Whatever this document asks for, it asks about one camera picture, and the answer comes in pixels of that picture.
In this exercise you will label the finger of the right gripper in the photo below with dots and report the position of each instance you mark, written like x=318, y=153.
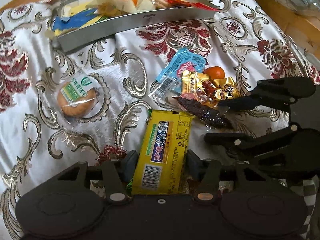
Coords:
x=224, y=139
x=242, y=103

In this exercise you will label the round rice cracker packet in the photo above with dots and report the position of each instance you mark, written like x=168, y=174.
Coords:
x=161, y=4

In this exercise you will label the light blue snack packet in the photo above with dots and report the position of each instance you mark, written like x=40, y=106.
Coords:
x=170, y=78

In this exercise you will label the orange white bread packet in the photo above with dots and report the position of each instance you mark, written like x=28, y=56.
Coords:
x=113, y=8

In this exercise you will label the small orange fruit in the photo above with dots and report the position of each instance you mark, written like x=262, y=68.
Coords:
x=215, y=72

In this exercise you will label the gold candy packet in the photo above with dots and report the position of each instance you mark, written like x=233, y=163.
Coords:
x=208, y=92

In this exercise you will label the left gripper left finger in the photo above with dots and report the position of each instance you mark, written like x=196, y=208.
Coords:
x=116, y=175

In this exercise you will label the grey tray with drawing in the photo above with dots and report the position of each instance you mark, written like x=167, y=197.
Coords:
x=74, y=26

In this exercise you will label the round biscuit green label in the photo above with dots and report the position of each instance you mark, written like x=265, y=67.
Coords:
x=78, y=95

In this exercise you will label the red clear snack packet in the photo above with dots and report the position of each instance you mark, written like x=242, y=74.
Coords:
x=198, y=5

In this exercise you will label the floral satin sofa cover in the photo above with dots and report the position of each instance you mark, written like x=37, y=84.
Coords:
x=36, y=142

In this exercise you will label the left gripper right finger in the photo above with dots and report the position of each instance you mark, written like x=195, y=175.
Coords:
x=206, y=173

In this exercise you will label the yellow snack bar packet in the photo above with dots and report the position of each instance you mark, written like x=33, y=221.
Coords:
x=162, y=155

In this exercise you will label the dark dried snack packet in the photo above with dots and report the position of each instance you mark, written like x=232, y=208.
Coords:
x=209, y=116

